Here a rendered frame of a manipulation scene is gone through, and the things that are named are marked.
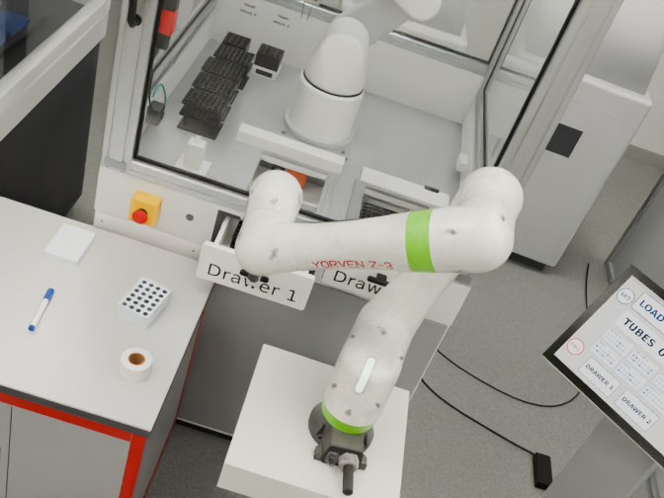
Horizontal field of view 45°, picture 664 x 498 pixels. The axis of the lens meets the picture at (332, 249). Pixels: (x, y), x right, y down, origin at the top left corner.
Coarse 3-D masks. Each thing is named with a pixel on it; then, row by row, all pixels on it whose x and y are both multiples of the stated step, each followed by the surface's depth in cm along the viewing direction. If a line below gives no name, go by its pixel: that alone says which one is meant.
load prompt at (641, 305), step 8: (640, 296) 193; (648, 296) 192; (632, 304) 193; (640, 304) 192; (648, 304) 192; (656, 304) 191; (640, 312) 192; (648, 312) 191; (656, 312) 190; (648, 320) 190; (656, 320) 190; (656, 328) 189
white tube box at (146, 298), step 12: (132, 288) 199; (144, 288) 200; (156, 288) 202; (120, 300) 194; (132, 300) 196; (144, 300) 197; (156, 300) 199; (168, 300) 203; (120, 312) 194; (132, 312) 193; (144, 312) 194; (156, 312) 197; (144, 324) 193
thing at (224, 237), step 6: (228, 216) 215; (228, 222) 215; (234, 222) 223; (222, 228) 211; (228, 228) 221; (234, 228) 221; (222, 234) 209; (228, 234) 219; (216, 240) 206; (222, 240) 215; (228, 240) 217; (228, 246) 215
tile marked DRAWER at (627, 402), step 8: (624, 392) 188; (616, 400) 188; (624, 400) 187; (632, 400) 186; (640, 400) 186; (624, 408) 186; (632, 408) 186; (640, 408) 185; (648, 408) 184; (632, 416) 185; (640, 416) 185; (648, 416) 184; (656, 416) 183; (640, 424) 184; (648, 424) 183
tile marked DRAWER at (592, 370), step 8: (592, 360) 193; (584, 368) 193; (592, 368) 192; (600, 368) 191; (592, 376) 191; (600, 376) 191; (608, 376) 190; (600, 384) 190; (608, 384) 190; (616, 384) 189; (608, 392) 189
